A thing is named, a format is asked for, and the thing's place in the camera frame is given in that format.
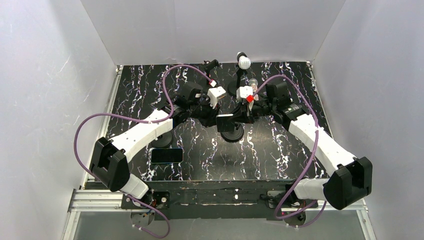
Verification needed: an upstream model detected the black phone silver edge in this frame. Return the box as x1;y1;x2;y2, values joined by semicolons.
215;113;236;133

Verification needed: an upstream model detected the black phone stand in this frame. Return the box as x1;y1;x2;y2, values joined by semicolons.
220;127;244;143
150;131;173;149

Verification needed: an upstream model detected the black phone stand front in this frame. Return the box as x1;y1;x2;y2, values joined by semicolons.
150;131;173;149

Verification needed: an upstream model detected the black phone blue edge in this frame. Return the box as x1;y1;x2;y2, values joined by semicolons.
150;148;184;164

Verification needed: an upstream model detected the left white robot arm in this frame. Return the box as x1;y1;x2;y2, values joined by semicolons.
88;82;226;200

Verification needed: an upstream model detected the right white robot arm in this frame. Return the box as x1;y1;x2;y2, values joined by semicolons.
236;81;373;210

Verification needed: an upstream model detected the black microphone stand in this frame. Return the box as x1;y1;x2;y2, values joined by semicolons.
227;67;247;97

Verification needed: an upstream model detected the black stand back middle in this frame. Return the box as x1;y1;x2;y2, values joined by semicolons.
202;59;220;78

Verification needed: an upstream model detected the glitter microphone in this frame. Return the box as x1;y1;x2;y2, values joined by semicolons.
248;78;259;93

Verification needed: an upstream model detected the white microphone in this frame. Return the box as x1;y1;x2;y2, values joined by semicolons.
236;52;252;70

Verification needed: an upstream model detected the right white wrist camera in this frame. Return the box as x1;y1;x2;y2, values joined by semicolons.
236;86;255;105

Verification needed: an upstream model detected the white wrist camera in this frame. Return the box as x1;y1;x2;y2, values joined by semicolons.
207;86;227;109
236;86;255;105

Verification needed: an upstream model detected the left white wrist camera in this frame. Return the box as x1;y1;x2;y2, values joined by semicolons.
207;86;227;109

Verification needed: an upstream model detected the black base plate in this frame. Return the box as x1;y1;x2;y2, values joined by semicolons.
120;178;327;221

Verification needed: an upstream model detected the aluminium frame rail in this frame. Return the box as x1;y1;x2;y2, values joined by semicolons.
62;65;369;240

